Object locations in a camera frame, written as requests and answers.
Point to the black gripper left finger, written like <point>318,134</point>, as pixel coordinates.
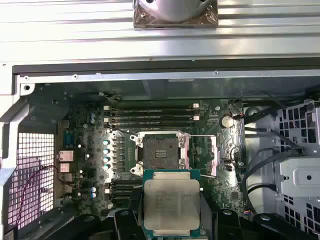
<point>136,220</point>

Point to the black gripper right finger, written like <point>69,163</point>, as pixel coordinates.
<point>206,220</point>

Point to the silver green CPU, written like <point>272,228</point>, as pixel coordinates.
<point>172,200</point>

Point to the RAM slot with white clips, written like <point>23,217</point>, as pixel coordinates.
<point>125,191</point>
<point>150,118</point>
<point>150,106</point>

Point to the RAM slot with black clips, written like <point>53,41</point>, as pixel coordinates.
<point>125,182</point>
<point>150,124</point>
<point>150,112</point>

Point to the CPU socket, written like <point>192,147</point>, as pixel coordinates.
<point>152,147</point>

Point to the green motherboard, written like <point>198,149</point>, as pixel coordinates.
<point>225,180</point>

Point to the small blue capacitor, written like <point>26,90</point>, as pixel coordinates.
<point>94,195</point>
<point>93,189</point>
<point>92,120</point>
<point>92,115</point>

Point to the teal topped capacitor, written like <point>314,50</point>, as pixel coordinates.
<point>106,142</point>
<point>106,167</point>
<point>106,160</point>
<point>106,151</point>

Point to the silver internal USB port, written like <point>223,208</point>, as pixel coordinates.
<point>227,161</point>

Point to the silver metal port block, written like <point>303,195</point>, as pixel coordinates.
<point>65,179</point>
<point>67,155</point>
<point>65,167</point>

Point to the silver coin battery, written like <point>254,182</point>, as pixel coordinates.
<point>226,121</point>

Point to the grey metal disk bay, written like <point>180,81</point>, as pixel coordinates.
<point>300,175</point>

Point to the blue serial port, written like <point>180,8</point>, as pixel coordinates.
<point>69,138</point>

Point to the silver motherboard screw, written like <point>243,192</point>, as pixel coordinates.
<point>217,108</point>

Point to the grey metal PC case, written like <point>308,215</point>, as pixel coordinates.
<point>150,77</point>

